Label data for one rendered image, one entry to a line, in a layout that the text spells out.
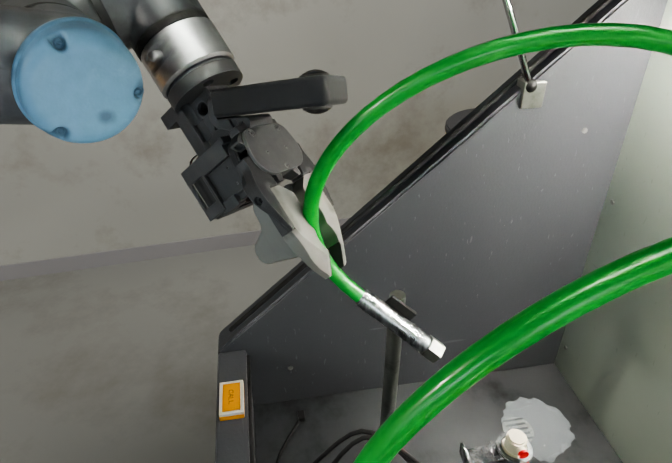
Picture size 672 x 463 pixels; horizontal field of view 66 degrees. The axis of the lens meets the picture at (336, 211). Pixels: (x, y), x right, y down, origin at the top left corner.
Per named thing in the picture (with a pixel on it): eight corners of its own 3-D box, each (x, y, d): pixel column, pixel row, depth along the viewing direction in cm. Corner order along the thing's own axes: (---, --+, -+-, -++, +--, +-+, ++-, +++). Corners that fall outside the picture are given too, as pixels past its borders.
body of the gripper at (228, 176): (260, 208, 53) (198, 110, 54) (318, 164, 49) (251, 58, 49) (212, 229, 47) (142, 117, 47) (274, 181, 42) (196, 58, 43)
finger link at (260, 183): (301, 231, 47) (255, 149, 48) (314, 222, 46) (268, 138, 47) (269, 242, 43) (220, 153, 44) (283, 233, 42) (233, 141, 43)
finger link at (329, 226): (320, 273, 53) (267, 199, 52) (364, 247, 50) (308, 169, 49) (307, 287, 50) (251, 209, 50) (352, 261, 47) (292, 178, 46)
